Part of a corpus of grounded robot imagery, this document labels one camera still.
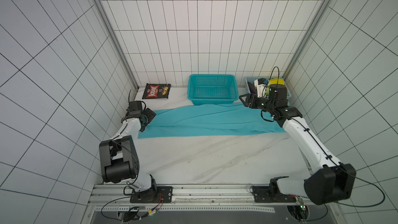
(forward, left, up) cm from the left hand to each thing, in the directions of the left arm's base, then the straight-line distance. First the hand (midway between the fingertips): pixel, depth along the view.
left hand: (150, 119), depth 93 cm
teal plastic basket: (+32, -40, -6) cm, 52 cm away
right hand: (+2, -50, +20) cm, 54 cm away
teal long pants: (+4, -37, -6) cm, 38 cm away
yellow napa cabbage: (+32, -85, +3) cm, 91 cm away
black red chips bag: (+30, +6, -7) cm, 32 cm away
